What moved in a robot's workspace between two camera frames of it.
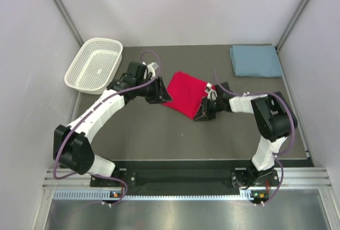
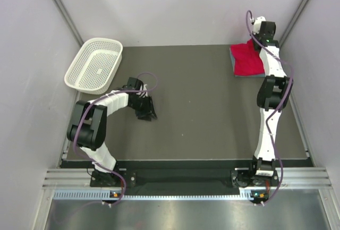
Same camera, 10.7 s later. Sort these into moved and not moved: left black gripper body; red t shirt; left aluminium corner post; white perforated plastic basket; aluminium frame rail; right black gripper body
Moved: red t shirt; right black gripper body; left black gripper body
Not moved: aluminium frame rail; white perforated plastic basket; left aluminium corner post
